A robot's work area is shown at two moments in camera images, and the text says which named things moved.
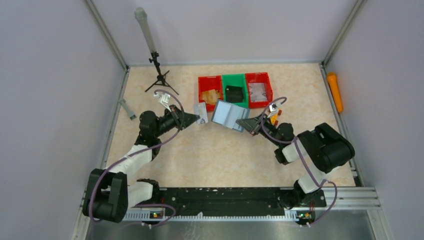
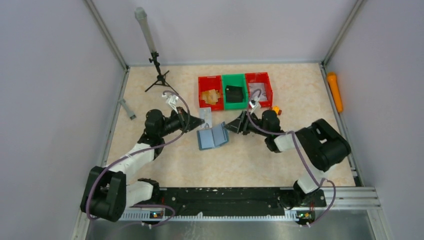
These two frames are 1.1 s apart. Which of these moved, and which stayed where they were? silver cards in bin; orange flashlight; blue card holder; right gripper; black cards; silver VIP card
Moved: silver VIP card; blue card holder
Stayed: right gripper; orange flashlight; black cards; silver cards in bin
